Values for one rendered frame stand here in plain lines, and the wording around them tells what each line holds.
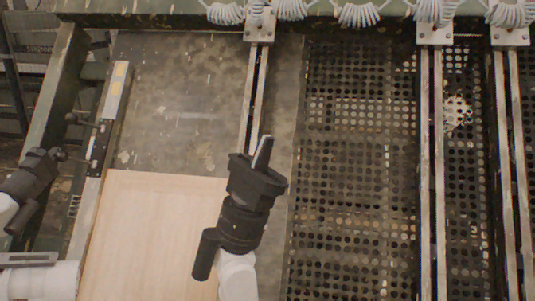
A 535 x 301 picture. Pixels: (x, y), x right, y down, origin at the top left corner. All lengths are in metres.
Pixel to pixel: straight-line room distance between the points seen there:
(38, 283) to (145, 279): 0.53
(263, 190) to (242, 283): 0.19
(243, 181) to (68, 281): 0.33
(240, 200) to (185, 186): 0.57
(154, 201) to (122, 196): 0.11
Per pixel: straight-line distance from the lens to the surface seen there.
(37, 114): 1.53
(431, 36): 1.26
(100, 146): 1.35
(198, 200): 1.20
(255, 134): 1.15
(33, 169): 1.23
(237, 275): 0.70
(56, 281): 0.74
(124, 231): 1.28
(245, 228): 0.66
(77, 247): 1.32
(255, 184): 0.62
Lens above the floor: 1.86
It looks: 22 degrees down
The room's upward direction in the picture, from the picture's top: straight up
